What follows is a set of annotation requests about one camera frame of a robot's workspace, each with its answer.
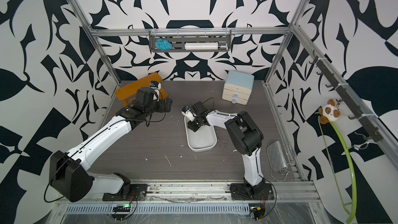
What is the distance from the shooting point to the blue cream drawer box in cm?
99

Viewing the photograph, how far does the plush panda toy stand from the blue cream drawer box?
1.33 feet

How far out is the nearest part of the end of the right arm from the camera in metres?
0.74

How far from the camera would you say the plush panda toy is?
1.95ft

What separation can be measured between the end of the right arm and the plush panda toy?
1.53 ft
